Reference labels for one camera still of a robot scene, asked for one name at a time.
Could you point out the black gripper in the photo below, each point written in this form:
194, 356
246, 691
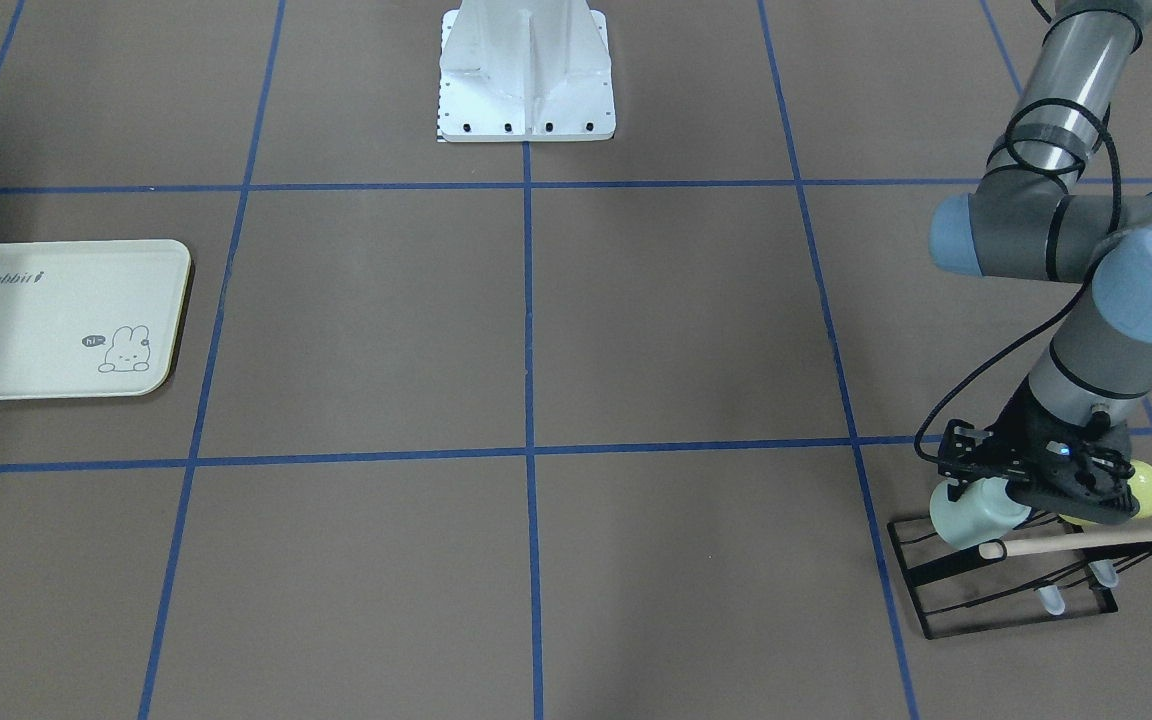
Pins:
1020, 425

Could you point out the mint green cup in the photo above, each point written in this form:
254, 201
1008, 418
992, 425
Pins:
983, 512

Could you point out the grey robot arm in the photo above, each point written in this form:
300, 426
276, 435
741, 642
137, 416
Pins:
1026, 221

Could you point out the yellow cup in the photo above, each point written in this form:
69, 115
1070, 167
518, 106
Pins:
1139, 484

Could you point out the cream rabbit print tray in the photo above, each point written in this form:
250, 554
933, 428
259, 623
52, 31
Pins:
89, 319

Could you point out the black wire cup rack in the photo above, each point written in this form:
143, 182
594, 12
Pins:
1047, 571

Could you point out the white metal mount base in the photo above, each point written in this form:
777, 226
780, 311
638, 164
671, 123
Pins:
525, 71

